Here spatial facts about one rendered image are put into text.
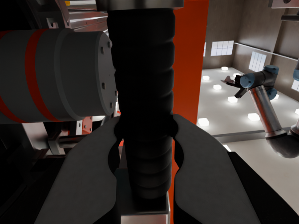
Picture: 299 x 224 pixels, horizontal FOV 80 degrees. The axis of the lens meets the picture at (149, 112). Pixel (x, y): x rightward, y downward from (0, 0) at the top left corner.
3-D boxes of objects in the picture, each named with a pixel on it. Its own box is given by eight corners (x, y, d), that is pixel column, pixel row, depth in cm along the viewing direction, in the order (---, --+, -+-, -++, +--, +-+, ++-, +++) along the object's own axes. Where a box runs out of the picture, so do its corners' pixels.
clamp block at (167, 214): (53, 218, 14) (70, 251, 16) (171, 213, 14) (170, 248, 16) (75, 167, 18) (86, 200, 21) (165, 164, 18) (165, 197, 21)
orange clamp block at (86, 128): (57, 131, 54) (70, 135, 62) (83, 130, 54) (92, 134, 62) (59, 109, 56) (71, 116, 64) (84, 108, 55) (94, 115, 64)
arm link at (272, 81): (268, 70, 95) (263, 89, 100) (283, 66, 98) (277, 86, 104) (256, 66, 101) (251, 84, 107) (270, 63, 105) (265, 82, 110)
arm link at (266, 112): (268, 163, 94) (234, 79, 104) (283, 158, 97) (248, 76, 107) (289, 164, 83) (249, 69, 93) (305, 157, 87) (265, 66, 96)
